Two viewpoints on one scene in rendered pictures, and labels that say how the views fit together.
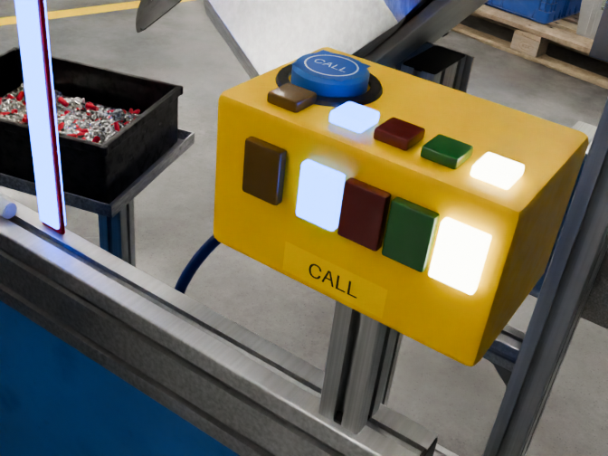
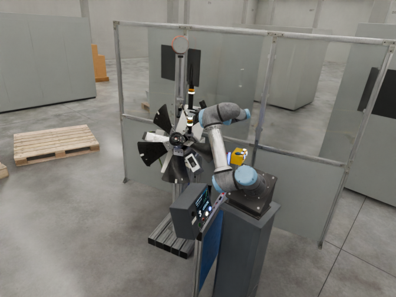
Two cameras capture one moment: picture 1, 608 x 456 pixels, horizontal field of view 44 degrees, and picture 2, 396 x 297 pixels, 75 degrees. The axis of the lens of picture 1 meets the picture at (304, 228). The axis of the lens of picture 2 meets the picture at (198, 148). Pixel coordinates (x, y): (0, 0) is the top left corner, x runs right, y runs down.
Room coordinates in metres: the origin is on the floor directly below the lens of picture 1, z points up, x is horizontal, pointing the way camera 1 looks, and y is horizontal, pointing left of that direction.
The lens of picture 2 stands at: (1.00, 1.93, 2.07)
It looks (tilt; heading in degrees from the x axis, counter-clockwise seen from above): 26 degrees down; 262
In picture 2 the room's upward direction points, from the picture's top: 4 degrees clockwise
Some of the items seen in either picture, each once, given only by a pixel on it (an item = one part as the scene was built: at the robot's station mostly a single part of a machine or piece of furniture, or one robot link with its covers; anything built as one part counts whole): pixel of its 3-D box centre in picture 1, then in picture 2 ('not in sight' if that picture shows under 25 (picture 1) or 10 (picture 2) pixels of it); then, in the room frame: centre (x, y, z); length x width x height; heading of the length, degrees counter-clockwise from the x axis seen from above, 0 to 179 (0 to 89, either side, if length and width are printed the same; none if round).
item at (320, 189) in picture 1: (319, 195); not in sight; (0.30, -0.01, 1.04); 0.02 x 0.01 x 0.03; 59
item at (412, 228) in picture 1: (409, 234); not in sight; (0.28, -0.05, 1.04); 0.02 x 0.01 x 0.03; 59
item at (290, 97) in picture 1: (291, 97); not in sight; (0.34, 0.01, 1.08); 0.02 x 0.02 x 0.01; 59
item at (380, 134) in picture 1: (399, 133); not in sight; (0.31, -0.04, 1.08); 0.02 x 0.02 x 0.01; 59
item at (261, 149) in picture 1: (263, 171); not in sight; (0.32, 0.02, 1.04); 0.02 x 0.01 x 0.03; 59
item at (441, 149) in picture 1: (447, 151); not in sight; (0.30, -0.06, 1.08); 0.02 x 0.02 x 0.01; 59
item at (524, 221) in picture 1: (388, 199); (238, 157); (0.34, -0.04, 1.02); 0.16 x 0.10 x 0.11; 59
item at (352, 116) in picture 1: (354, 117); not in sight; (0.32, -0.02, 1.08); 0.02 x 0.02 x 0.01; 59
